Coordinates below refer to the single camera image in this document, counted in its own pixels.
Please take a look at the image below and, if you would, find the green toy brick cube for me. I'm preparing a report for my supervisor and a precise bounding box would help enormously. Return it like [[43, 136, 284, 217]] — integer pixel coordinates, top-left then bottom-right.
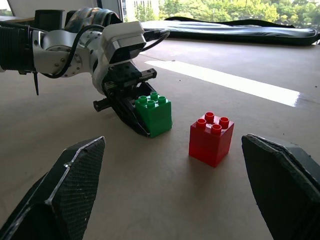
[[134, 91, 173, 139]]

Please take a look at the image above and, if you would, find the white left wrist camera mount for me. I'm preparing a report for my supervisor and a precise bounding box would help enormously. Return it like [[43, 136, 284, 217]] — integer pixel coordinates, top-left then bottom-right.
[[90, 20, 147, 96]]

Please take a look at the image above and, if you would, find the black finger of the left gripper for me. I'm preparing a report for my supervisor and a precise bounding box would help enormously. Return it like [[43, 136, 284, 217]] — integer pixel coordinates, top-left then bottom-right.
[[136, 81, 162, 99], [109, 90, 152, 139]]

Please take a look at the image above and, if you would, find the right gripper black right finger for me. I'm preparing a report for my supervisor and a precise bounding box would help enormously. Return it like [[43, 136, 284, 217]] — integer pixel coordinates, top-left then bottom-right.
[[241, 133, 320, 240]]

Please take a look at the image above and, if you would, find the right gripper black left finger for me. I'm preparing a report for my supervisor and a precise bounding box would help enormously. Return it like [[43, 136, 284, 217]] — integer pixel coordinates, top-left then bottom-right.
[[0, 135, 106, 240]]

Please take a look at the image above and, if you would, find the light wooden background table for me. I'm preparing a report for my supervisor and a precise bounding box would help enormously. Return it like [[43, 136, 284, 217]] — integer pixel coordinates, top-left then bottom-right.
[[0, 15, 35, 24]]

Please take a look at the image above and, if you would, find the black chair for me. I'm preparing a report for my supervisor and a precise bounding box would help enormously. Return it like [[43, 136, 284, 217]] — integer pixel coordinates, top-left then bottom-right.
[[34, 9, 66, 32]]

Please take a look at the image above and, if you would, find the camouflage patterned cloth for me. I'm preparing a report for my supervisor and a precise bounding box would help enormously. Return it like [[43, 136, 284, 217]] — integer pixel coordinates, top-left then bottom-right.
[[65, 6, 124, 35]]

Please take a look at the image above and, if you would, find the long black flat bag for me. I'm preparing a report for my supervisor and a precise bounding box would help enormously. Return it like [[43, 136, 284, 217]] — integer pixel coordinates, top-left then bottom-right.
[[139, 16, 320, 47]]

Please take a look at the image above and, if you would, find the black cable tie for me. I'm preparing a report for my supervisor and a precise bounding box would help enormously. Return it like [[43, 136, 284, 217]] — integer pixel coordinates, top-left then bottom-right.
[[32, 71, 40, 96]]

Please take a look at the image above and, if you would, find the red toy brick cube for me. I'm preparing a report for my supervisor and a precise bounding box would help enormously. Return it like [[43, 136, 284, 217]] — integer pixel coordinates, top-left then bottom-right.
[[188, 111, 235, 168]]

